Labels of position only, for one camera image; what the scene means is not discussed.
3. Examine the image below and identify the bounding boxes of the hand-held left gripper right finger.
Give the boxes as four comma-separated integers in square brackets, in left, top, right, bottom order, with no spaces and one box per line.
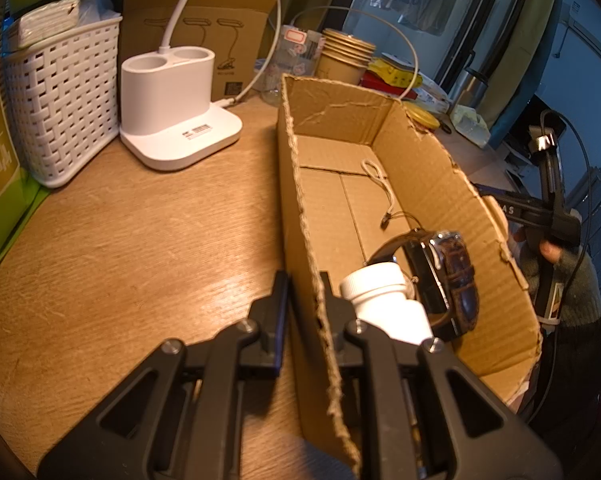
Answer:
[319,271,564,480]

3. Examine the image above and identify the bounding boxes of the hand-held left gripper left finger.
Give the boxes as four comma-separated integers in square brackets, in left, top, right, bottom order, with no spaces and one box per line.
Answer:
[36,270,290,480]

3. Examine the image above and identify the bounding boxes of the white pill bottle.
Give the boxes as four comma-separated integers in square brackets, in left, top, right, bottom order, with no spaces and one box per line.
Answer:
[339,262,434,346]

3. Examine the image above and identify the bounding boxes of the cardboard box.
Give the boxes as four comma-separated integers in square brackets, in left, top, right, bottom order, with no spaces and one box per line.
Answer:
[275,74,544,476]

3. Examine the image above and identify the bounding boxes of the black wristwatch with brown strap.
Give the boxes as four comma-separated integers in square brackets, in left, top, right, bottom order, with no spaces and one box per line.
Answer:
[365,228,480,343]

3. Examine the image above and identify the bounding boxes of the beige cord with black clip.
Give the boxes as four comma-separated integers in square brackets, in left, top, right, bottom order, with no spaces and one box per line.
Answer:
[361,160,424,231]

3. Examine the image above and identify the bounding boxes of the red can with yellow lid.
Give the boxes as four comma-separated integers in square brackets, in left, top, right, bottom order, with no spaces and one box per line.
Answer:
[405,101,440,133]

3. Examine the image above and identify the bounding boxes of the person's right hand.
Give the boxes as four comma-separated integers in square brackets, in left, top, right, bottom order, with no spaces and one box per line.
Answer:
[511,227,601,331]

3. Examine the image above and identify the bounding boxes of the pale yellow tissue pack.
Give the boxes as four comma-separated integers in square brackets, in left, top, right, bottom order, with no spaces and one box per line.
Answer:
[449,104,490,148]

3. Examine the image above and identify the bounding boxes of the steel thermos flask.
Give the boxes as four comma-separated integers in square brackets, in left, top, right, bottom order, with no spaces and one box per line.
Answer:
[451,67,491,111]

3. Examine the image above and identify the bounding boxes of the white flat packets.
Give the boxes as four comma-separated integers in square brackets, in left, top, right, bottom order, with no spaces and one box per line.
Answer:
[415,80,454,113]

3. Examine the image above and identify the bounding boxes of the yellow green curtain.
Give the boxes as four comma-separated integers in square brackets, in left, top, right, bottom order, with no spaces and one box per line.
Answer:
[491,0,561,131]

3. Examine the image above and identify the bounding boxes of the white air conditioner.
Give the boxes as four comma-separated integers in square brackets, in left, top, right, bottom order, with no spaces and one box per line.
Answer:
[561,7,601,58]

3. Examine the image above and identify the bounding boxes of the yellow snack packet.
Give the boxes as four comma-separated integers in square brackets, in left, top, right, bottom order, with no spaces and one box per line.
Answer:
[369,57,424,88]

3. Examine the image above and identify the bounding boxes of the red flat packet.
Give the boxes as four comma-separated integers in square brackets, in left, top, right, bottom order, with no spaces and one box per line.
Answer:
[361,72,421,100]

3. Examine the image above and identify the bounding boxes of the white desk lamp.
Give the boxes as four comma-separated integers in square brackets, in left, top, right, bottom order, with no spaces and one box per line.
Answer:
[119,0,244,172]

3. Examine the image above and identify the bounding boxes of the clear plastic jar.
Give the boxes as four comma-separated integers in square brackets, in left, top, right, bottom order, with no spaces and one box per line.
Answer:
[260,25,326,106]

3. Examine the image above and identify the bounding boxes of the stack of brown paper cups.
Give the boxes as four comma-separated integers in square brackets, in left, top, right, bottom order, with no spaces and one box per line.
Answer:
[315,28,377,86]

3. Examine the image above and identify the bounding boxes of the white woven plastic basket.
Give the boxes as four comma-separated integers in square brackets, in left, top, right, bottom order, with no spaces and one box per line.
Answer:
[0,12,124,189]

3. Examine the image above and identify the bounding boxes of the brown cardboard lamp packaging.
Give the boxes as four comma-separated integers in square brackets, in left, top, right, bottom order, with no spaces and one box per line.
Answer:
[123,0,294,103]

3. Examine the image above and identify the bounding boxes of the clear plastic bag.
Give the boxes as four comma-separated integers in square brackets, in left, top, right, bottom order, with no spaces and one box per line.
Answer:
[78,0,124,26]

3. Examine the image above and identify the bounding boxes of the white tissue pack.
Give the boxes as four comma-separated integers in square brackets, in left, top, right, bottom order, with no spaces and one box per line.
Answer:
[5,0,84,53]

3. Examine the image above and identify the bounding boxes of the white lamp cable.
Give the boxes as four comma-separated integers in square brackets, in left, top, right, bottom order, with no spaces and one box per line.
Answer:
[219,0,420,110]

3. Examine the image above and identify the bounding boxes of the black sliding door frame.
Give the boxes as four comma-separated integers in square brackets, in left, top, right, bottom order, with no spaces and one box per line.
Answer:
[435,0,536,91]

